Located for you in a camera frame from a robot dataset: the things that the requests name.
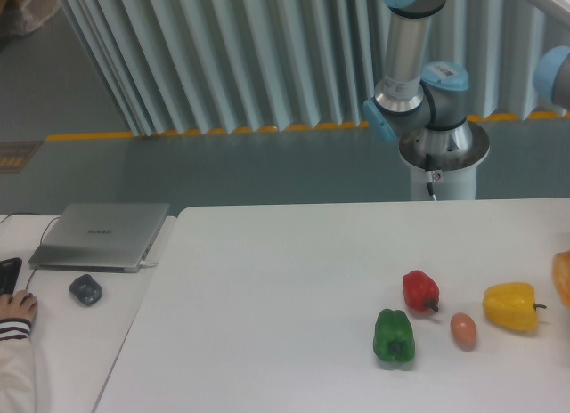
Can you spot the person's hand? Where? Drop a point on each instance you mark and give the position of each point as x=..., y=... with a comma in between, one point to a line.
x=14, y=309

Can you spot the orange triangular bread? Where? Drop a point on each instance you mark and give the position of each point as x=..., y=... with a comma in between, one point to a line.
x=560, y=276

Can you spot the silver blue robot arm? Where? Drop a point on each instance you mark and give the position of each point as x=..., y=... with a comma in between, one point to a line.
x=405, y=52

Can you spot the white sleeved forearm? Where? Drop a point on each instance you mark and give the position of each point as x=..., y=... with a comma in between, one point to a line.
x=18, y=386

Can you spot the black keyboard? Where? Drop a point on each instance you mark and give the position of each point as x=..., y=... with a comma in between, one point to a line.
x=9, y=273

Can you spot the silver closed laptop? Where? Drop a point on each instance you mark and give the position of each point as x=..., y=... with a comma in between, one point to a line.
x=101, y=237

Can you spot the white folding screen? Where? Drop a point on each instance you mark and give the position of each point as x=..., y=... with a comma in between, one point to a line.
x=201, y=65

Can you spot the green bell pepper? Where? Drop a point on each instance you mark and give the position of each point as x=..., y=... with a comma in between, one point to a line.
x=393, y=339

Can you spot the red bell pepper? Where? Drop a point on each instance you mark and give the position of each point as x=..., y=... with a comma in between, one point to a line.
x=420, y=292

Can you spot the brown egg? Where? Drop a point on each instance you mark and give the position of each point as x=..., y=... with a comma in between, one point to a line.
x=463, y=330

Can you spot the yellow bell pepper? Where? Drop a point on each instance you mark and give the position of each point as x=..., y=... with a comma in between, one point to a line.
x=512, y=306

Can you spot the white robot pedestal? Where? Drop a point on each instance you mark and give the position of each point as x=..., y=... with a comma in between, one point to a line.
x=444, y=185

